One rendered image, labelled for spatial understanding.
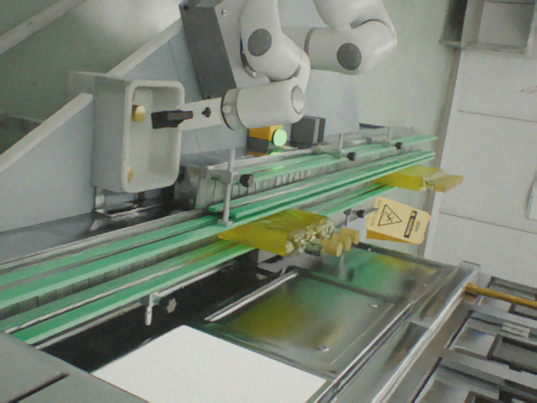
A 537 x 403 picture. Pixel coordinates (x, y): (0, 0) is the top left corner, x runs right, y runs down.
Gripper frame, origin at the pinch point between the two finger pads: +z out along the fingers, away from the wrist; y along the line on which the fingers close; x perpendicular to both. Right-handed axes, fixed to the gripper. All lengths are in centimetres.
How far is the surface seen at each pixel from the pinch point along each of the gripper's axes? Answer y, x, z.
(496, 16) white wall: 611, 93, 27
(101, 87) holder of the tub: -6.4, 7.6, 10.2
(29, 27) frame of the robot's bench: 23, 32, 63
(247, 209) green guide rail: 22.0, -21.6, -1.6
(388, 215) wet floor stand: 351, -78, 79
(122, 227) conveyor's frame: -9.7, -19.6, 6.8
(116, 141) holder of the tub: -6.5, -3.1, 8.5
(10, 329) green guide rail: -38.0, -29.8, 5.1
